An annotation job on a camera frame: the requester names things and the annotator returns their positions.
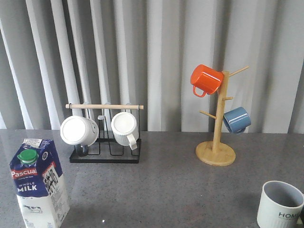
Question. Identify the grey curtain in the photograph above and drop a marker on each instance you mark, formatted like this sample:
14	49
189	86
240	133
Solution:
55	52

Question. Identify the orange enamel mug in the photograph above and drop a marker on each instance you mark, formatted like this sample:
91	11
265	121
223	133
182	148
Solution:
205	80

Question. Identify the black wire mug rack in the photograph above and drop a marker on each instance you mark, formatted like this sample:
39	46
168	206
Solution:
106	149

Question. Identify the blue enamel mug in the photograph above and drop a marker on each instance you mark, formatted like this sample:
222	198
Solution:
237	120

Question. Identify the white HOME mug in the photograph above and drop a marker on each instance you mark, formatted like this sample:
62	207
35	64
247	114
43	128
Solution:
280	205

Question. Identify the wooden mug tree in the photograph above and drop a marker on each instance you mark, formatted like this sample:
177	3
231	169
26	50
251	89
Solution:
214	152

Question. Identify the white ribbed mug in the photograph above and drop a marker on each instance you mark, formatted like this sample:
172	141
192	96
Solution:
125	129

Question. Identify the white smiley mug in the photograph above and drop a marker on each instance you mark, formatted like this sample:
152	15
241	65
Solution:
80	132

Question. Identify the Pascual whole milk carton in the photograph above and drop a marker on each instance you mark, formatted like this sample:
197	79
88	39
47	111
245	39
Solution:
39	184

